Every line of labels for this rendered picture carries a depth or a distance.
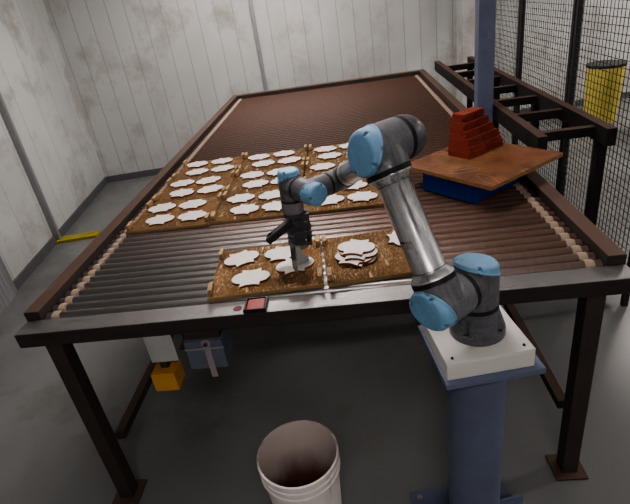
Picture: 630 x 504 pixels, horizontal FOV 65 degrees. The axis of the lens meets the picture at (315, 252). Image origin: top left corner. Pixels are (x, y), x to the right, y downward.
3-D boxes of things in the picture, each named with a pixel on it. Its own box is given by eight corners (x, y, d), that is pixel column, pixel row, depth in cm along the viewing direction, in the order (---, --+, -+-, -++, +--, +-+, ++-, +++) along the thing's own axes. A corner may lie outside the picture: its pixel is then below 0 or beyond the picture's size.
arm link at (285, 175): (285, 175, 155) (270, 170, 161) (290, 207, 160) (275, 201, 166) (305, 168, 159) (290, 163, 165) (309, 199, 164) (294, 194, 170)
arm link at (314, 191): (335, 176, 153) (314, 170, 161) (307, 187, 148) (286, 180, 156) (338, 199, 157) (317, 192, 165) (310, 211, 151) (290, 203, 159)
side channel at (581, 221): (623, 279, 162) (627, 254, 157) (604, 281, 162) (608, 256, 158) (425, 79, 517) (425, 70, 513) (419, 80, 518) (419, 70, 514)
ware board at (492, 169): (563, 156, 221) (563, 152, 220) (491, 191, 198) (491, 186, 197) (472, 140, 259) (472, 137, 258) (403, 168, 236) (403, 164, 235)
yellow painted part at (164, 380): (179, 390, 179) (161, 338, 168) (156, 392, 180) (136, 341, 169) (185, 375, 186) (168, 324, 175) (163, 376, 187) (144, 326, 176)
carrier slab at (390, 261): (446, 270, 169) (446, 266, 168) (328, 287, 170) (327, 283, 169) (421, 228, 200) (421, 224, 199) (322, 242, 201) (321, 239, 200)
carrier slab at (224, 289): (324, 287, 170) (323, 283, 170) (208, 302, 172) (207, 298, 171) (320, 242, 201) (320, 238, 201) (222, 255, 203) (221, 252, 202)
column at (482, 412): (549, 574, 165) (579, 378, 125) (439, 594, 164) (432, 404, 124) (501, 477, 199) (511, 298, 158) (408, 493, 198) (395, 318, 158)
